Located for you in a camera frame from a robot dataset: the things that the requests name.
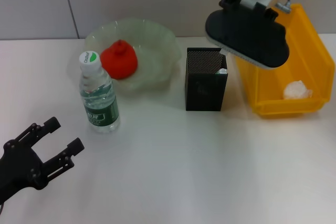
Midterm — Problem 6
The white paper ball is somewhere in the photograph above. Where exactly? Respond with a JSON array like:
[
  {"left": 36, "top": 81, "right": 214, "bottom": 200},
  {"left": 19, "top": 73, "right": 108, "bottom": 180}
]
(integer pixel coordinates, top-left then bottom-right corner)
[{"left": 282, "top": 80, "right": 315, "bottom": 100}]

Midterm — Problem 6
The yellow plastic bin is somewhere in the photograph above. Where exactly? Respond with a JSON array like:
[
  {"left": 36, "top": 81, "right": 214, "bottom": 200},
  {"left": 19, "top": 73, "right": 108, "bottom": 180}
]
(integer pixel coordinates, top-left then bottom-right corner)
[{"left": 234, "top": 3, "right": 336, "bottom": 119}]

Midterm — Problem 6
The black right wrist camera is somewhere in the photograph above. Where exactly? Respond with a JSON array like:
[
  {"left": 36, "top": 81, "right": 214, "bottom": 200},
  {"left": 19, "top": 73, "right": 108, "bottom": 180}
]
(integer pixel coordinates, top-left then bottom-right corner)
[{"left": 204, "top": 0, "right": 290, "bottom": 70}]

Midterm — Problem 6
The orange fruit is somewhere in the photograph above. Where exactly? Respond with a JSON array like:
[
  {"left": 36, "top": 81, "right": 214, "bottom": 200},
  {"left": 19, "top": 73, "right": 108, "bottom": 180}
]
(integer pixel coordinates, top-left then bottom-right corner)
[{"left": 100, "top": 39, "right": 139, "bottom": 80}]

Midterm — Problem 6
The right arm connector cable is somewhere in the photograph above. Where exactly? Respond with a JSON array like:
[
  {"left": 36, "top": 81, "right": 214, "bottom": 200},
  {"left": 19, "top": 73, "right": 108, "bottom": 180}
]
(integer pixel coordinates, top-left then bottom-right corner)
[{"left": 274, "top": 0, "right": 292, "bottom": 14}]

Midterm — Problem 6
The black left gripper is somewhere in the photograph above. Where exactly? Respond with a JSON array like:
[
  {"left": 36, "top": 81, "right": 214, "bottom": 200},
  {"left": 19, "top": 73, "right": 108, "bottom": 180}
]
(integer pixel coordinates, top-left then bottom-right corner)
[{"left": 0, "top": 116, "right": 85, "bottom": 206}]

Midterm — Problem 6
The black mesh pen holder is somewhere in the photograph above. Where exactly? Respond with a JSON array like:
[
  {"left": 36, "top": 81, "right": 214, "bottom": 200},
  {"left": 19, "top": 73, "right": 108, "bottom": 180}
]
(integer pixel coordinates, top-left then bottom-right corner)
[{"left": 185, "top": 47, "right": 228, "bottom": 112}]

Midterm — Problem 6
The water bottle green label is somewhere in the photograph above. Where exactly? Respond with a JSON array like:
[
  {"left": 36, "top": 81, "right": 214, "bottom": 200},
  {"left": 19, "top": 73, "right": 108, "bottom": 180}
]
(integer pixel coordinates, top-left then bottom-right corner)
[{"left": 78, "top": 50, "right": 121, "bottom": 134}]

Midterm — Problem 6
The translucent green fruit bowl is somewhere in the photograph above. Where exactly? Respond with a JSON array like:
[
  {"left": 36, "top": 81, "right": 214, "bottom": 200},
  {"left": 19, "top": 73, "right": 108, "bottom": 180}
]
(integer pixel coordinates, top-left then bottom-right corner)
[{"left": 84, "top": 18, "right": 182, "bottom": 93}]

